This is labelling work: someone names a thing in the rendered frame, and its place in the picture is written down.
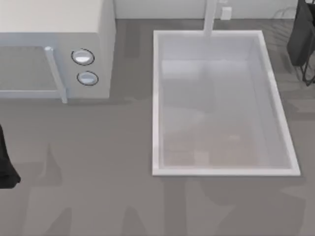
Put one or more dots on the tall white tap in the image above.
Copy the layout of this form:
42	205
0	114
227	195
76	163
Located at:
209	17

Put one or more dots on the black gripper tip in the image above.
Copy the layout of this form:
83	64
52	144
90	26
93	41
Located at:
6	167

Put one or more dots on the white sink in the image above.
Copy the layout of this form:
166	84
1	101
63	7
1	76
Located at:
216	105

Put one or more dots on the large silver microwave knob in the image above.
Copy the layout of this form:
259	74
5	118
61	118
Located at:
82	57

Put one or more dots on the pale microwave oven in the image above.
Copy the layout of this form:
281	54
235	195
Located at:
81	22

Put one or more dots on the grey microwave door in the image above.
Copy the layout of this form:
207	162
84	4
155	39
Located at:
22	68

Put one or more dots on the small silver microwave knob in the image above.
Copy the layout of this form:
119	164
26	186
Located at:
87	78

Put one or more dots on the white wall socket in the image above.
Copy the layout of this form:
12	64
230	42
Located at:
226	12

